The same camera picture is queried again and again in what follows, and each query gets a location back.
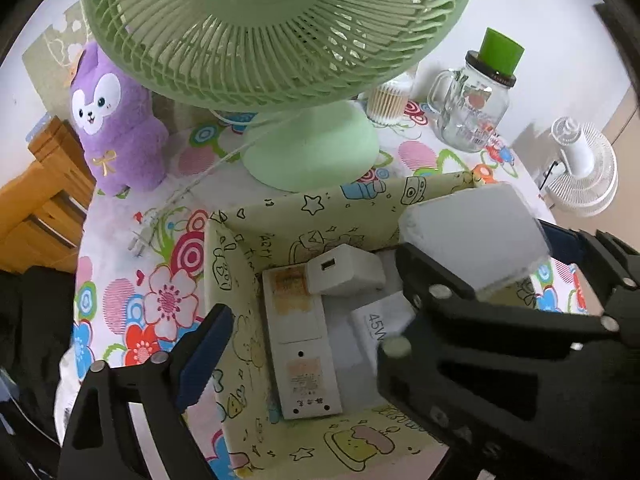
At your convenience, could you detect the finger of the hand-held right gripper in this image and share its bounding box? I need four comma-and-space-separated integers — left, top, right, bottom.
376, 242, 640, 472
537, 219, 640, 303

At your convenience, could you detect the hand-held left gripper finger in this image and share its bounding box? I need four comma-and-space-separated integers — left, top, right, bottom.
57, 302, 236, 480

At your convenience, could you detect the white grey rectangular box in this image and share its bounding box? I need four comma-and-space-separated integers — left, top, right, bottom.
397, 182, 552, 303

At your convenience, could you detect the white 45W charger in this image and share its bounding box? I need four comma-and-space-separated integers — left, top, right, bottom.
349, 292, 416, 376

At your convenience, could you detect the white charger plug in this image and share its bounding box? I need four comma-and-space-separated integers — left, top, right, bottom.
306, 243, 387, 297

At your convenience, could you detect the cartoon print fabric storage box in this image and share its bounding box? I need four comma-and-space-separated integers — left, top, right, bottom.
202, 170, 551, 480

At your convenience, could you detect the flower print tablecloth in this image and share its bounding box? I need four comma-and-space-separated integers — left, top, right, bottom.
52, 100, 591, 480

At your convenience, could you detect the small white fan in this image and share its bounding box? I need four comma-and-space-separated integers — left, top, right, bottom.
542, 116, 619, 218

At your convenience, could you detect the long white box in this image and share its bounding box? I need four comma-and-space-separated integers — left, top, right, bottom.
262, 265, 343, 420

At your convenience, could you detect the glass jar mug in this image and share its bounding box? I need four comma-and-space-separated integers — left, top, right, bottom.
427, 50, 517, 153

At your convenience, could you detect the dark cloth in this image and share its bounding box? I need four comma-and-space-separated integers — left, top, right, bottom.
0, 267, 76, 480

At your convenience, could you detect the green plastic cup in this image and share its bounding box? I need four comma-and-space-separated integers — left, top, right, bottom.
479, 27, 526, 75

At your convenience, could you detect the wooden furniture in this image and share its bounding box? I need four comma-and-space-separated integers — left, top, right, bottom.
0, 115, 98, 273

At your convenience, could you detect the cotton swab container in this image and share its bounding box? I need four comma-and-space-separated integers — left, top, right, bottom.
366, 72, 418, 123

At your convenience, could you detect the purple plush toy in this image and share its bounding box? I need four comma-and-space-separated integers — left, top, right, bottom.
67, 42, 171, 197

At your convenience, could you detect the green desk fan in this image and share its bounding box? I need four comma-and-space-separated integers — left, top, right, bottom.
82, 0, 478, 193

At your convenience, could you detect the white fan power cable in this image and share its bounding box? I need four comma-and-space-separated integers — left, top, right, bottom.
129, 110, 261, 256

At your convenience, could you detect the beige cartoon wall cloth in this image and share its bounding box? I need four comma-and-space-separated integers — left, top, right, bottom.
22, 0, 98, 91

